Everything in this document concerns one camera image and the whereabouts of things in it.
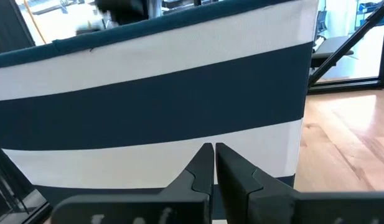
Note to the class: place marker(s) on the grey office chair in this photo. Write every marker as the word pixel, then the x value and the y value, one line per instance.
pixel 320 25

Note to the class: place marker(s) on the blue storage shelf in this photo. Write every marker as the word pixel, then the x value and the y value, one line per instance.
pixel 369 12

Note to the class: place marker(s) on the black table frame leg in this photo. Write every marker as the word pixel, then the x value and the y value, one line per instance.
pixel 8 186

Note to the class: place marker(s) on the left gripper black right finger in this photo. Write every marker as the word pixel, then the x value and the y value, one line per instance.
pixel 251 199

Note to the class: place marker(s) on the black curtain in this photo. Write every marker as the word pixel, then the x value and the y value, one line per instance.
pixel 8 28

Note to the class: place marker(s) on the black horizontal frame bar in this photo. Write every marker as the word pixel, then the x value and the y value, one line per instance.
pixel 344 85

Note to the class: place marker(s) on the blue white striped fabric basket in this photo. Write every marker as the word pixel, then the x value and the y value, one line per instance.
pixel 148 102

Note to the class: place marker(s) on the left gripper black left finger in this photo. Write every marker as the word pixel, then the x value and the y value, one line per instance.
pixel 185 205

